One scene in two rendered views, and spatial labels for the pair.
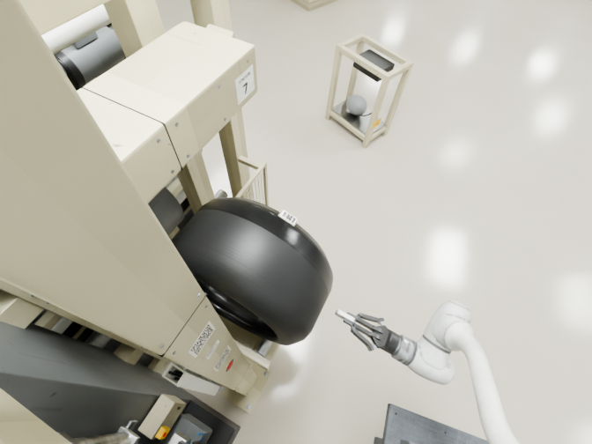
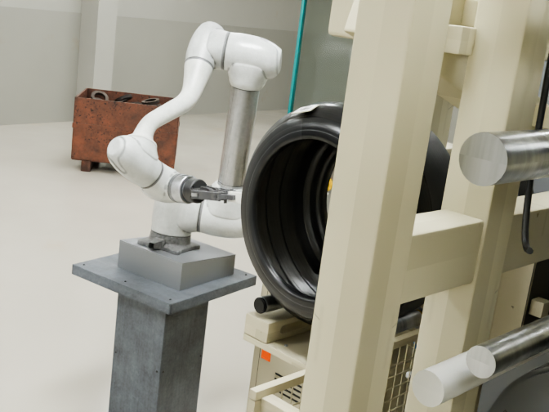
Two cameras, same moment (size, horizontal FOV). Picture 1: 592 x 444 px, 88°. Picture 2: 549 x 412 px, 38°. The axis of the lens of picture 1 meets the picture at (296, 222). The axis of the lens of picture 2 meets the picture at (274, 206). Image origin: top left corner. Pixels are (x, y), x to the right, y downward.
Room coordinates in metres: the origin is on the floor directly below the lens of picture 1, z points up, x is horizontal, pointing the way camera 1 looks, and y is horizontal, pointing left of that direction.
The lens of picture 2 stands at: (2.43, 0.62, 1.68)
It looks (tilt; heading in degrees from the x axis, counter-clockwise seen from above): 14 degrees down; 199
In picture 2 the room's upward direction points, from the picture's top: 7 degrees clockwise
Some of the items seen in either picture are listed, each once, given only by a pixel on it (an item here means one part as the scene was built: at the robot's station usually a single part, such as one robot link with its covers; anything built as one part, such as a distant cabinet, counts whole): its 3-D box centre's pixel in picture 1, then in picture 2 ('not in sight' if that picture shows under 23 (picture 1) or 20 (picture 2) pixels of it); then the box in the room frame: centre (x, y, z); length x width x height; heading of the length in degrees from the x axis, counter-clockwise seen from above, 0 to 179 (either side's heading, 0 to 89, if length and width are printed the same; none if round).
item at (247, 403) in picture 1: (243, 381); not in sight; (0.15, 0.25, 0.01); 0.27 x 0.27 x 0.02; 66
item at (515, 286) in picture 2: not in sight; (517, 291); (0.35, 0.60, 1.05); 0.20 x 0.15 x 0.30; 156
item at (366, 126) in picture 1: (364, 93); not in sight; (2.69, -0.55, 0.40); 0.60 x 0.35 x 0.80; 45
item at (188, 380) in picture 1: (198, 381); not in sight; (0.06, 0.25, 1.19); 0.05 x 0.04 x 0.48; 66
